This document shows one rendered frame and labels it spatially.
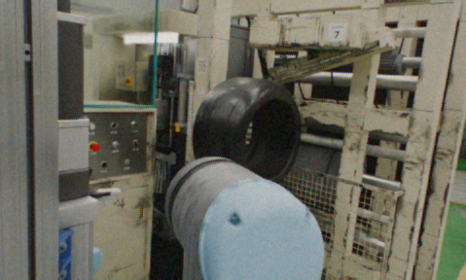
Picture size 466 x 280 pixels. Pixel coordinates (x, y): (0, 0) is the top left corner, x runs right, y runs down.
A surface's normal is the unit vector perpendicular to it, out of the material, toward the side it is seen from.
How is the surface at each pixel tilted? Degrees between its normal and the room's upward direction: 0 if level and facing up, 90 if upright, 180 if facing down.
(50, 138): 90
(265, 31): 90
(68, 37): 90
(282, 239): 82
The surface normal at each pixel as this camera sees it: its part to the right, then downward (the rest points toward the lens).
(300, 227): 0.39, 0.09
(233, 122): 0.03, -0.10
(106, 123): 0.72, 0.18
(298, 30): -0.69, 0.07
